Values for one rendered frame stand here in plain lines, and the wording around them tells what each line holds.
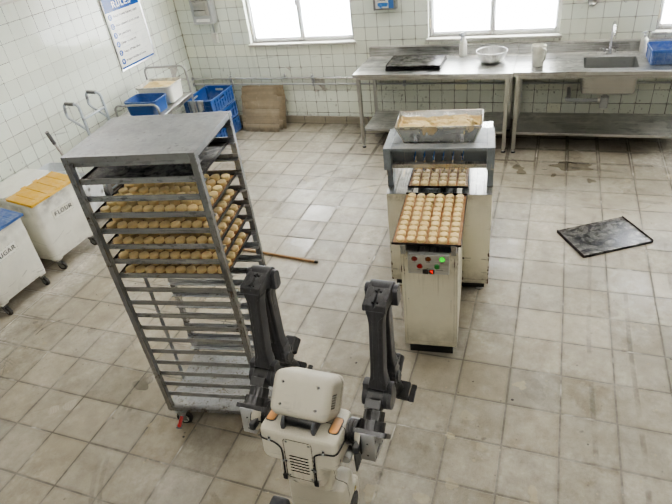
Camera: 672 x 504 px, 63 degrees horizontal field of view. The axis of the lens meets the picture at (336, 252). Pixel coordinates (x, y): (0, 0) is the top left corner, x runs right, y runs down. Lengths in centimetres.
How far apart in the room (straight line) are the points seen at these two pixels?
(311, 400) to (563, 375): 225
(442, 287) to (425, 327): 35
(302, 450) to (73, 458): 221
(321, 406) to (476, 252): 250
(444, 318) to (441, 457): 84
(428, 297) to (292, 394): 179
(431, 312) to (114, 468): 211
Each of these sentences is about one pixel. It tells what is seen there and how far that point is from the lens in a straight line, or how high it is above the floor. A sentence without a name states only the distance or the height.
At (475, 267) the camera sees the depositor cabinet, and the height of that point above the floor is 23.
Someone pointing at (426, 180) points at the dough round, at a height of 92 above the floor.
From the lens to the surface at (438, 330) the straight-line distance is 364.
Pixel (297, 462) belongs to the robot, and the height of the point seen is 112.
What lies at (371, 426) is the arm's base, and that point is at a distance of 188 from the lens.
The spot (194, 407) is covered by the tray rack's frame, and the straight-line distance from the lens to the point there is 358.
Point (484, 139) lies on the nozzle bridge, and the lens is 379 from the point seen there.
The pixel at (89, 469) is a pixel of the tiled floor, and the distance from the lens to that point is 378.
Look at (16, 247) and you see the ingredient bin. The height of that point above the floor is 49.
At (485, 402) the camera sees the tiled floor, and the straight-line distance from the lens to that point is 355.
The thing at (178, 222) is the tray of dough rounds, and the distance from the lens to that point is 276.
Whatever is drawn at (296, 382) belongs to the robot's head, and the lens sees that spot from 183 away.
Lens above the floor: 270
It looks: 34 degrees down
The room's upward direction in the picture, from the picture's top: 8 degrees counter-clockwise
